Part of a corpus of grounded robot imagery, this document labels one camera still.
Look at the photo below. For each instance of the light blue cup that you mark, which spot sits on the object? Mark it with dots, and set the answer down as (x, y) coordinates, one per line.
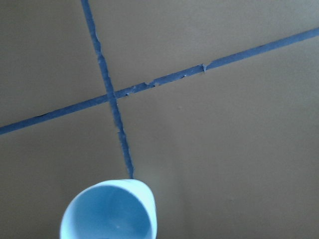
(113, 209)

